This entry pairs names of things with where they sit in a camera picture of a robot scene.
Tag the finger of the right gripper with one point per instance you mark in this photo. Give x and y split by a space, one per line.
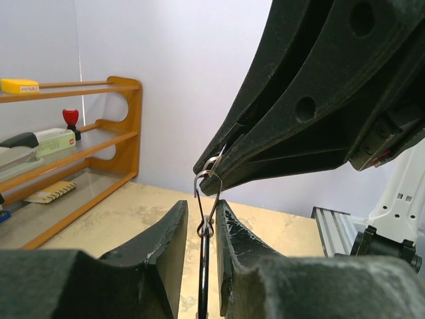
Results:
275 124

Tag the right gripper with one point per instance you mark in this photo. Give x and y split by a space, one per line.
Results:
383 110

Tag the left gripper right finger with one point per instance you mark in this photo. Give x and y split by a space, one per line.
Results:
256 281

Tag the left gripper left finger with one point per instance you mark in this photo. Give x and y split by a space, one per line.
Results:
138 279

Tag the large silver keyring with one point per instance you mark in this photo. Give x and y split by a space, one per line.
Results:
205 231

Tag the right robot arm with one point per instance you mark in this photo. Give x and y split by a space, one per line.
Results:
392 227

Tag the wooden shelf rack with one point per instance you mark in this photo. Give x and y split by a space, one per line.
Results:
106 157

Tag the strip of staples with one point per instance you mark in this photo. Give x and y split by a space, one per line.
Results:
51 193

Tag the blue hole punch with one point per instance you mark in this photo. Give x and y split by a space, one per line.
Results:
4 214

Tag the white staples box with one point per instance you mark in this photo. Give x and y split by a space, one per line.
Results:
54 140

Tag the grey black stapler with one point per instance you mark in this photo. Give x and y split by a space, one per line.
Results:
19 155

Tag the yellow sticky note pad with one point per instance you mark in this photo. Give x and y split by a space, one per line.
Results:
19 86

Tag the aluminium table edge rail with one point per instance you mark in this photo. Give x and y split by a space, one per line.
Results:
337 230

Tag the black red-handled tool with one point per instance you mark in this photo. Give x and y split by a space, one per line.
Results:
71 117

